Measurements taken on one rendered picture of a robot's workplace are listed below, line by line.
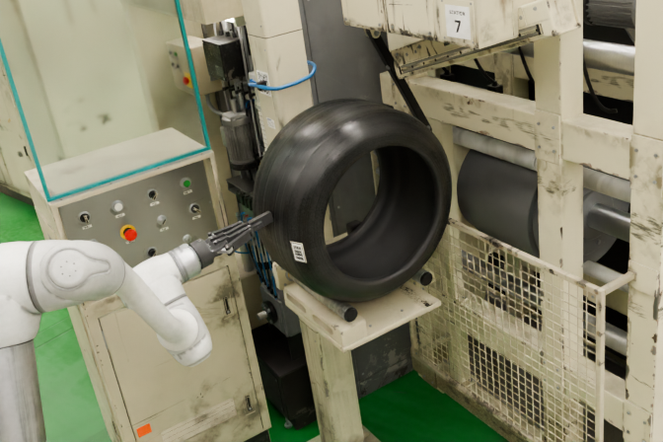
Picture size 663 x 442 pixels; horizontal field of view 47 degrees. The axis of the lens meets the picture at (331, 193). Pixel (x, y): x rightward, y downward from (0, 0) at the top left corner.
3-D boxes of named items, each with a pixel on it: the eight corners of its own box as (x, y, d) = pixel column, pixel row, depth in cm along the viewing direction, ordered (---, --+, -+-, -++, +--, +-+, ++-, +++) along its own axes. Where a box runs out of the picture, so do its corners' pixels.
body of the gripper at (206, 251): (195, 251, 193) (227, 234, 196) (184, 240, 199) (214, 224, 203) (205, 274, 196) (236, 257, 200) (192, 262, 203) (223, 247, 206)
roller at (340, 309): (284, 274, 245) (291, 262, 246) (294, 280, 248) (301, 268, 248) (342, 319, 217) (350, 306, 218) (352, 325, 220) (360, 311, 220)
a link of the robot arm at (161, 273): (163, 255, 201) (187, 297, 200) (110, 283, 195) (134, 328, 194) (166, 246, 191) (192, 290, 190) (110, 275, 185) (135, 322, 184)
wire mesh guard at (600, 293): (411, 356, 295) (394, 194, 267) (415, 354, 296) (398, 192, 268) (599, 493, 223) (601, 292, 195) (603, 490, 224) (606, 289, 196)
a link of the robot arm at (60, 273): (123, 235, 147) (54, 244, 147) (96, 226, 129) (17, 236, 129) (130, 302, 145) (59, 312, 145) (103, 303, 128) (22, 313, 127)
